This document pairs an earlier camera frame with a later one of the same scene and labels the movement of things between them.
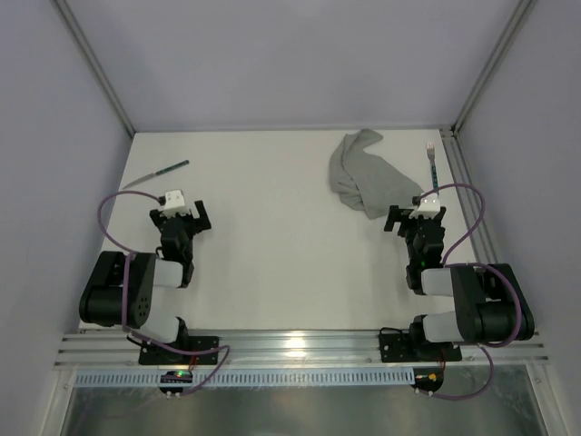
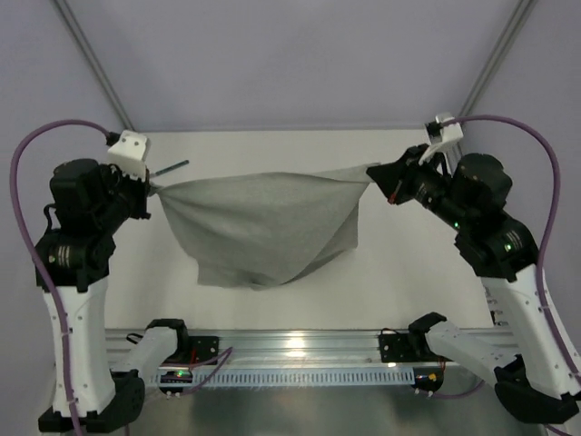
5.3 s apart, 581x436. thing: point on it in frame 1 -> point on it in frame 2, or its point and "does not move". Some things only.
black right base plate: [399, 348] does not move
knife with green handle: [155, 173] does not move
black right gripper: [417, 222] -> [401, 180]
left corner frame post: [93, 63] does not move
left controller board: [175, 377] does not move
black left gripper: [180, 219] -> [141, 195]
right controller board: [428, 379] does not move
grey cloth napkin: [365, 181] -> [253, 229]
